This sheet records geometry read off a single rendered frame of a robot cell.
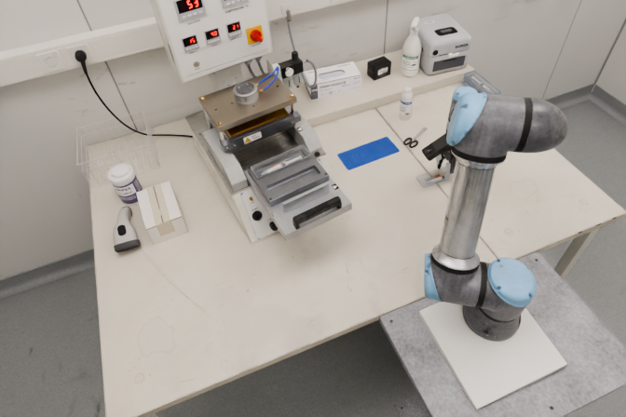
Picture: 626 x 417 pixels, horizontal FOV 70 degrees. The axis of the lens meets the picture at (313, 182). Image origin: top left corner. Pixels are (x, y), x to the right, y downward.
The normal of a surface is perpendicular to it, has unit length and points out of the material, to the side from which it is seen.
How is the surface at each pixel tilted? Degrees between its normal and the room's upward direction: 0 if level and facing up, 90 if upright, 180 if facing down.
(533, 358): 4
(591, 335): 0
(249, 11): 90
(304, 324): 0
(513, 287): 9
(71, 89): 90
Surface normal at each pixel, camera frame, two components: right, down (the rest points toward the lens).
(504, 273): 0.07, -0.60
